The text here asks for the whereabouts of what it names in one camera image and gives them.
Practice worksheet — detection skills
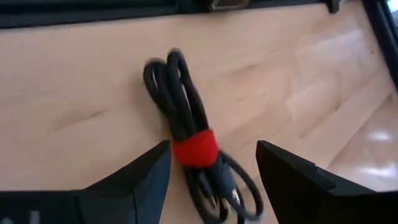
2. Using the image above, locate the black USB-C cable red strap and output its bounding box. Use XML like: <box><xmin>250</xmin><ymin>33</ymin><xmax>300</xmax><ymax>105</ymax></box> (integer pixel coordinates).
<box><xmin>142</xmin><ymin>48</ymin><xmax>264</xmax><ymax>224</ymax></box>

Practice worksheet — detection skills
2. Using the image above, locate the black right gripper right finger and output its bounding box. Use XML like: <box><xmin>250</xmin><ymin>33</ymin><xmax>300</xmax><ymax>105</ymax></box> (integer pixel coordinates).
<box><xmin>255</xmin><ymin>139</ymin><xmax>398</xmax><ymax>224</ymax></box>

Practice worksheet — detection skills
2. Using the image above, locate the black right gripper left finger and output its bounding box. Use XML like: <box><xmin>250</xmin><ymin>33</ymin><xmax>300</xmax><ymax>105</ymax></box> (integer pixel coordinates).
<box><xmin>0</xmin><ymin>139</ymin><xmax>173</xmax><ymax>224</ymax></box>

